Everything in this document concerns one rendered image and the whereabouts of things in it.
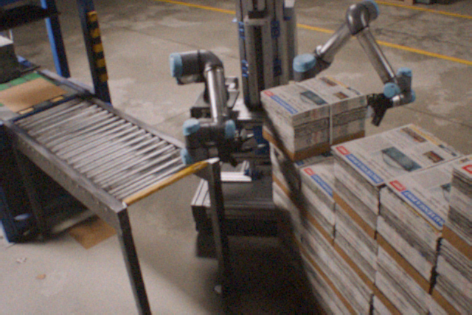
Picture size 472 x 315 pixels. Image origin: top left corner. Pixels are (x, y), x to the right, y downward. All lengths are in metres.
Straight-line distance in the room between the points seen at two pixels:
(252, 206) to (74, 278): 1.10
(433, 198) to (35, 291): 2.28
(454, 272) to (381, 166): 0.48
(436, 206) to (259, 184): 1.84
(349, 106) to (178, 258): 1.40
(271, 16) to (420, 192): 1.54
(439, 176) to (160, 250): 1.92
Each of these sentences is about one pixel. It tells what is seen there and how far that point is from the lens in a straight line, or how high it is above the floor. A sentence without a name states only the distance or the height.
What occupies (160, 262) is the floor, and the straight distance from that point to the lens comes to 3.13.
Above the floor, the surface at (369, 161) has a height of 1.07.
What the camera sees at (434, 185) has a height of 1.07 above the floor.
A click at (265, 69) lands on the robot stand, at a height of 0.96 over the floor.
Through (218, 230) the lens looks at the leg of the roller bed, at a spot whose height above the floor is 0.42.
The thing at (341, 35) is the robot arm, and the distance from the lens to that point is 2.79.
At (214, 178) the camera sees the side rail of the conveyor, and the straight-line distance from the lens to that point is 2.44.
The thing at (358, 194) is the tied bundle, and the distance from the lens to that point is 1.85.
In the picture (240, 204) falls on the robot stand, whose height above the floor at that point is 0.22.
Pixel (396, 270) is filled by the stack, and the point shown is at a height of 0.80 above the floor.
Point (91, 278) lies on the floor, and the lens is 3.15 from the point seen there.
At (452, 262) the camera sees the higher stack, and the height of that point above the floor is 1.02.
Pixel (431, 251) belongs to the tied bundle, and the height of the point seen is 0.99.
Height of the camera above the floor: 1.99
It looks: 27 degrees down
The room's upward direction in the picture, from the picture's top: 5 degrees counter-clockwise
